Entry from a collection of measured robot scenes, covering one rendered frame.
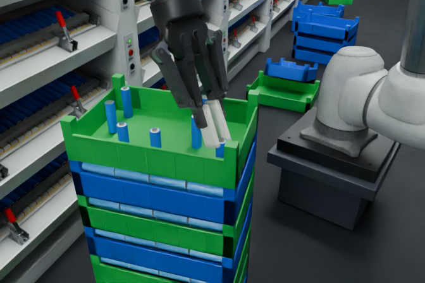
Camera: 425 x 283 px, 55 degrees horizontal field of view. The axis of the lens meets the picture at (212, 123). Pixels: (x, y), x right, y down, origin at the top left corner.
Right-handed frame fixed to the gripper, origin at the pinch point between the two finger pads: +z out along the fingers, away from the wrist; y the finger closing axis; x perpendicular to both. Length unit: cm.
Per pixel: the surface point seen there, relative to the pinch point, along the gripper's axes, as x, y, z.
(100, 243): 27.3, -14.5, 19.1
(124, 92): 22.6, -0.9, -7.6
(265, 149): 60, 67, 35
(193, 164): 1.8, -4.7, 5.0
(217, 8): 79, 82, -23
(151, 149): 6.5, -8.2, 1.0
